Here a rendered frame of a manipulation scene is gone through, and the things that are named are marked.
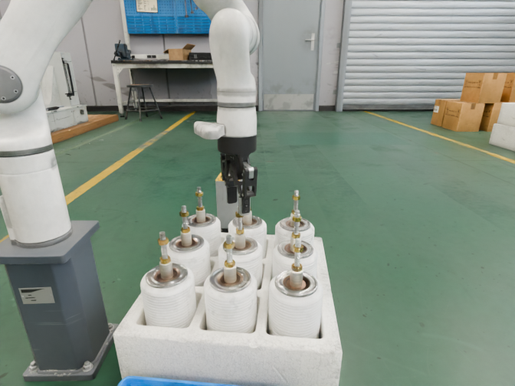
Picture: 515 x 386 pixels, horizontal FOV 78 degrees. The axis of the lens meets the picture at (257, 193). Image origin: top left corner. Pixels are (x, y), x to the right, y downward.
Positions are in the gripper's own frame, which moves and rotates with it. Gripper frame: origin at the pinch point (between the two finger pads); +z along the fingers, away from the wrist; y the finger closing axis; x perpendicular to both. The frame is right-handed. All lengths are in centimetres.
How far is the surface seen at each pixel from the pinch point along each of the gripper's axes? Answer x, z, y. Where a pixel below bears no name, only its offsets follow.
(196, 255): 9.0, 10.8, 1.0
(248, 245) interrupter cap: -2.0, 9.9, -1.0
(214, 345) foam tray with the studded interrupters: 11.0, 17.8, -16.4
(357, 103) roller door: -360, 18, 366
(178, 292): 14.9, 11.0, -9.1
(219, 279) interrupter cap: 7.8, 10.0, -10.1
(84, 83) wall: 42, -10, 554
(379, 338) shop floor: -30.4, 34.8, -15.0
